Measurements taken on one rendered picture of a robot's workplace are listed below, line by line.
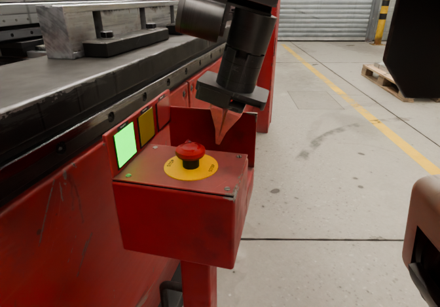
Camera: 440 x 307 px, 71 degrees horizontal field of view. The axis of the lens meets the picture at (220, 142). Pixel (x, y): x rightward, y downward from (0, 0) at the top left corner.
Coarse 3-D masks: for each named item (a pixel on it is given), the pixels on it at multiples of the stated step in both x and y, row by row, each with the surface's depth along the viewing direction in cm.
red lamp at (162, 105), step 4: (160, 100) 49; (164, 100) 51; (156, 104) 48; (160, 104) 49; (164, 104) 51; (156, 108) 48; (160, 108) 49; (164, 108) 51; (168, 108) 53; (160, 112) 50; (164, 112) 51; (168, 112) 53; (160, 116) 50; (164, 116) 51; (168, 116) 53; (160, 120) 50; (164, 120) 52; (168, 120) 53; (160, 124) 50; (164, 124) 52; (160, 128) 50
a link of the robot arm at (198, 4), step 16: (192, 0) 38; (208, 0) 38; (224, 0) 38; (256, 0) 36; (272, 0) 36; (176, 16) 38; (192, 16) 38; (208, 16) 38; (192, 32) 40; (208, 32) 39
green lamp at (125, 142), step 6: (126, 126) 40; (132, 126) 41; (120, 132) 38; (126, 132) 40; (132, 132) 41; (120, 138) 38; (126, 138) 40; (132, 138) 41; (120, 144) 38; (126, 144) 40; (132, 144) 41; (120, 150) 39; (126, 150) 40; (132, 150) 42; (120, 156) 39; (126, 156) 40; (120, 162) 39
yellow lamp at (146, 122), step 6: (144, 114) 44; (150, 114) 46; (138, 120) 43; (144, 120) 44; (150, 120) 46; (144, 126) 44; (150, 126) 46; (144, 132) 45; (150, 132) 47; (144, 138) 45; (150, 138) 47; (144, 144) 45
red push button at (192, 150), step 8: (184, 144) 40; (192, 144) 40; (200, 144) 41; (176, 152) 39; (184, 152) 38; (192, 152) 38; (200, 152) 39; (184, 160) 40; (192, 160) 39; (192, 168) 40
